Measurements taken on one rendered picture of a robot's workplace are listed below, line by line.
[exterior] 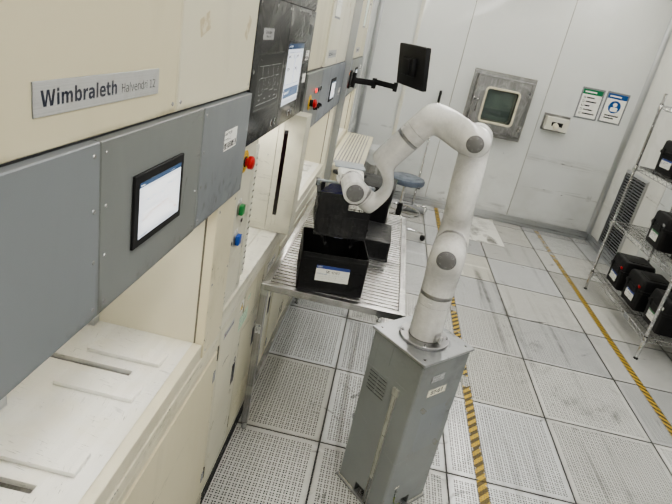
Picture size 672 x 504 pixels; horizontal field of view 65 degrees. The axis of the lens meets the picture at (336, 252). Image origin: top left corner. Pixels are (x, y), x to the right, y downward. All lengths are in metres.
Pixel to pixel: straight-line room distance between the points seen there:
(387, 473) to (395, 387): 0.37
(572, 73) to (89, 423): 5.97
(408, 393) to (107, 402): 1.05
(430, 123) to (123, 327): 1.13
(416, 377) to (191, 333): 0.81
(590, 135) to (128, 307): 5.78
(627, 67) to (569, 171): 1.21
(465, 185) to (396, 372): 0.73
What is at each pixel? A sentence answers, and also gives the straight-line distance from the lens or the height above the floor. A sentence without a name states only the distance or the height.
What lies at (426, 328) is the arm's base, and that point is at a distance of 1.98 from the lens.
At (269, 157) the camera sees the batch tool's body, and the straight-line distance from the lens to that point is 2.33.
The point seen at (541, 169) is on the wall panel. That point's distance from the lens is 6.65.
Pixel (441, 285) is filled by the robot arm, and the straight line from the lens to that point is 1.89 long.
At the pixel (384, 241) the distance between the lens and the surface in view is 2.59.
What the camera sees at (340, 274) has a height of 0.86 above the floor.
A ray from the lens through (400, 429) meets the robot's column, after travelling 2.09.
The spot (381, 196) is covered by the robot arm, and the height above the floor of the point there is 1.25.
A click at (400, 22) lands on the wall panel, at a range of 6.31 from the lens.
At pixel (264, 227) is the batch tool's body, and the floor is 0.88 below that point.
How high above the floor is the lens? 1.76
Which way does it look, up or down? 23 degrees down
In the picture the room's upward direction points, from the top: 12 degrees clockwise
